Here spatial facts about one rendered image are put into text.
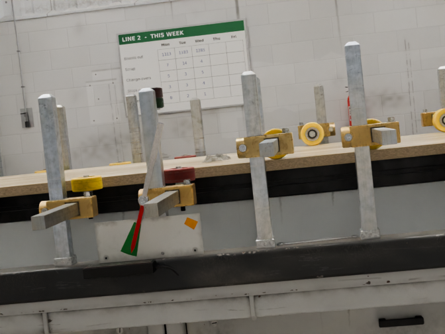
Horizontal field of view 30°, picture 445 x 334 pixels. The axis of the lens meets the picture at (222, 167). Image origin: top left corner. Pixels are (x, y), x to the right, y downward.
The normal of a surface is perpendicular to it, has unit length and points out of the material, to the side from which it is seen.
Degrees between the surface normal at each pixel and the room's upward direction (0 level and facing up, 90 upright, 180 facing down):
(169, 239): 90
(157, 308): 90
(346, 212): 90
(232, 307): 90
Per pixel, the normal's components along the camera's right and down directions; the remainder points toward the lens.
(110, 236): -0.10, 0.07
